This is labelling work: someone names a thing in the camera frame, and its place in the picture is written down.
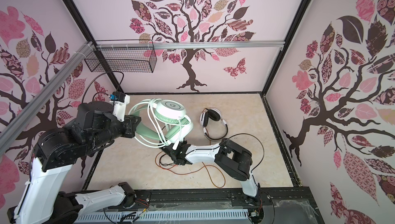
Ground mint green headphones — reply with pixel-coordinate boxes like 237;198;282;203
128;98;194;150

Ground aluminium rail wall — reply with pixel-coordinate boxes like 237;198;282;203
96;40;285;50
1;41;94;155

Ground white slotted cable duct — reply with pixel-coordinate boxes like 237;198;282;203
75;209;250;224

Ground black wire basket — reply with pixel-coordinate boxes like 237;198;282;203
84;39;157;73

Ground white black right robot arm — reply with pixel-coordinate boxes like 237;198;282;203
161;138;258;198

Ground aluminium rail left wall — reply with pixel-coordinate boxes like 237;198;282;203
1;41;94;155

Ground red headphone cable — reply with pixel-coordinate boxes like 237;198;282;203
154;149;226;189

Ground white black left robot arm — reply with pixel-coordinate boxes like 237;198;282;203
7;101;141;224

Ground aluminium rail back wall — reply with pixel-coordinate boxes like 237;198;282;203
96;40;285;50

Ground white black headphones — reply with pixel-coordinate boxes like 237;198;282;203
200;108;229;141

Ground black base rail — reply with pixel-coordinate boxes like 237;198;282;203
111;187;312;211

